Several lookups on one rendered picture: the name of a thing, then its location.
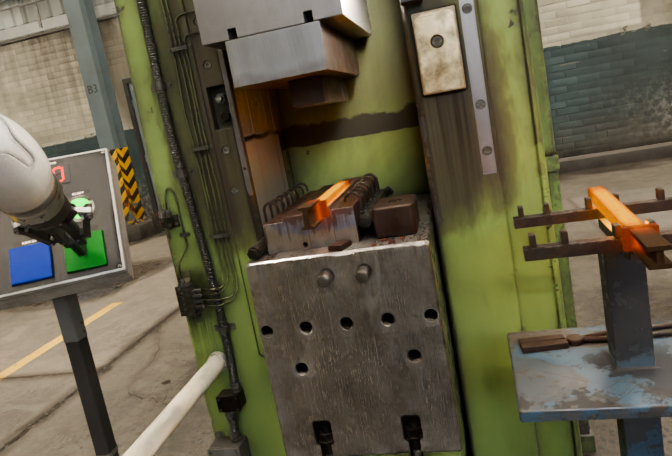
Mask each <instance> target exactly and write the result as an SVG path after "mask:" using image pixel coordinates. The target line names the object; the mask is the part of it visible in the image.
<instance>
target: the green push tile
mask: <svg viewBox="0 0 672 456"><path fill-rule="evenodd" d="M86 239H87V244H86V248H87V255H84V256H80V257H79V256H78V255H77V254H76V253H75V252H74V251H73V250H72V249H71V248H66V247H64V254H65V262H66V271H67V273H68V274H71V273H76V272H80V271H85V270H89V269H94V268H98V267H102V266H107V265H108V262H107V255H106V248H105V241H104V234H103V231H102V230H97V231H93V232H91V237H90V238H86Z"/></svg>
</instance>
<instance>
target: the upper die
mask: <svg viewBox="0 0 672 456"><path fill-rule="evenodd" d="M225 45H226V50H227V55H228V60H229V64H230V69H231V74H232V79H233V84H234V88H241V89H289V84H288V81H292V80H297V79H302V78H307V77H312V76H317V75H325V76H333V77H340V78H349V77H354V76H359V75H360V73H359V67H358V61H357V55H356V50H355V44H354V40H353V39H351V38H350V37H348V36H346V35H344V34H342V33H341V32H339V31H337V30H335V29H333V28H332V27H330V26H328V25H326V24H324V23H323V22H321V21H319V20H318V21H314V22H309V23H305V24H300V25H296V26H291V27H287V28H283V29H278V30H274V31H269V32H265V33H260V34H256V35H252V36H247V37H243V38H238V39H234V40H229V41H225Z"/></svg>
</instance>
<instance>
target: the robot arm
mask: <svg viewBox="0 0 672 456"><path fill-rule="evenodd" d="M0 211H2V212H3V213H5V214H6V215H7V216H8V217H9V218H10V219H12V222H13V233H14V234H20V235H25V236H27V237H30V238H32V239H34V240H37V241H39V242H41V243H44V244H46V245H48V246H54V245H55V243H59V244H60V245H63V246H64V247H66V248H71V249H72V250H73V251H74V252H75V253H76V254H77V255H78V256H79V257H80V256H84V255H87V248H86V244H87V239H86V238H90V237H91V227H90V221H91V219H92V218H93V209H92V204H91V203H86V204H84V206H80V207H77V206H76V205H75V204H74V203H71V202H69V200H68V199H67V197H66V196H65V194H64V192H63V185H62V183H61V182H60V181H59V179H58V178H57V177H56V176H55V174H54V172H53V171H52V170H51V165H50V162H49V160H48V158H47V157H46V155H45V153H44V151H43V150H42V149H41V147H40V146H39V144H38V143H37V142H36V141H35V140H34V139H33V137H32V136H31V135H30V134H29V133H28V132H27V131H26V130H25V129H24V128H22V127H21V126H20V125H18V124H17V123H16V122H14V121H13V120H11V119H9V118H8V117H6V116H4V115H1V114H0ZM77 214H78V216H79V217H81V220H82V224H83V227H82V228H80V227H79V226H78V224H77V223H76V222H75V221H74V220H73V219H74V217H75V216H76V215H77Z"/></svg>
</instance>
